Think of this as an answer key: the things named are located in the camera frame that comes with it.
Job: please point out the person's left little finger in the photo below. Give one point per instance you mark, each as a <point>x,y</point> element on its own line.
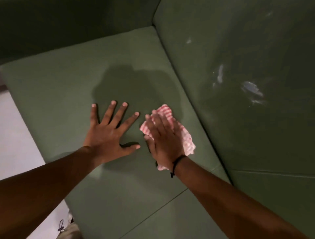
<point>93,114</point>

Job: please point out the person's right hand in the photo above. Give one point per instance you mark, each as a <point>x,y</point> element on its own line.
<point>164,140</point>

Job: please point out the green sofa seat cushion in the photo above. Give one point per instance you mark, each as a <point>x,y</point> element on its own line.
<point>73,86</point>
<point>172,216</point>

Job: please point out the person's left hand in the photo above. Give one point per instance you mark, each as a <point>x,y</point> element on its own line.
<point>108,140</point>

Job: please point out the person's beige trousers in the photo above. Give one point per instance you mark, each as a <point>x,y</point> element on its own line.
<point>70,232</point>

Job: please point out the red white striped cloth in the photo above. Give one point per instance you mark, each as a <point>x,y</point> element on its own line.
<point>183,134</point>

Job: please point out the person's right forearm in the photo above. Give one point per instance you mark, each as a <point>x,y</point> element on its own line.
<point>236,206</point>

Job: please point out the person's left middle finger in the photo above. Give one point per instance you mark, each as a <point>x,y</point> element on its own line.
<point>118,114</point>

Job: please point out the person's left forearm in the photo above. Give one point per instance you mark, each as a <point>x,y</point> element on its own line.
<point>39,194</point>

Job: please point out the person's left thumb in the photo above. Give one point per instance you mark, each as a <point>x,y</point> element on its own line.
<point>129,149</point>

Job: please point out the green sofa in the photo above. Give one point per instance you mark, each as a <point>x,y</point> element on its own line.
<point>221,73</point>

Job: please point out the person's right thumb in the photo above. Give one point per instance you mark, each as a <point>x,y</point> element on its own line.
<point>149,145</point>

